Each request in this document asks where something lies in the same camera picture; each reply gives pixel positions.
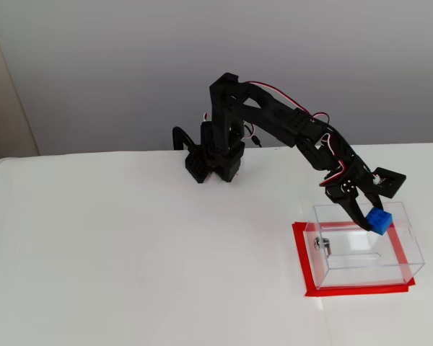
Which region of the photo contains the silver cylinder lock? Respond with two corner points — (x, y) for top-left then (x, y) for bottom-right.
(312, 236), (333, 257)

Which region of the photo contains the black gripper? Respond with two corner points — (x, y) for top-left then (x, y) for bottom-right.
(318, 156), (385, 231)

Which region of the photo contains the red white gripper servo cable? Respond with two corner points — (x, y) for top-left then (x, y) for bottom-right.
(316, 132), (348, 189)

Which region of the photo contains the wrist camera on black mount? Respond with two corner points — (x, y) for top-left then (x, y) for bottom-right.
(371, 167), (407, 200)

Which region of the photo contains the black table clamp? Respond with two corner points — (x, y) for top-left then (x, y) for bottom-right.
(171, 125), (204, 153)

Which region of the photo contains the blue lego brick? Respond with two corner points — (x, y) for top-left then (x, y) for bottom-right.
(364, 206), (393, 237)

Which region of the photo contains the transparent plastic box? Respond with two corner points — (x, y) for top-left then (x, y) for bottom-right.
(305, 201), (427, 290)

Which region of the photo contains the black power cable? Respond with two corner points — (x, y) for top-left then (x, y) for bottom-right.
(242, 122), (263, 148)

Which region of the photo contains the red tape rectangle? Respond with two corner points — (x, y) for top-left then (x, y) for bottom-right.
(292, 220), (417, 298)

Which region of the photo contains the red black forearm servo cable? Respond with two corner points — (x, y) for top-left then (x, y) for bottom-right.
(247, 81), (333, 125)

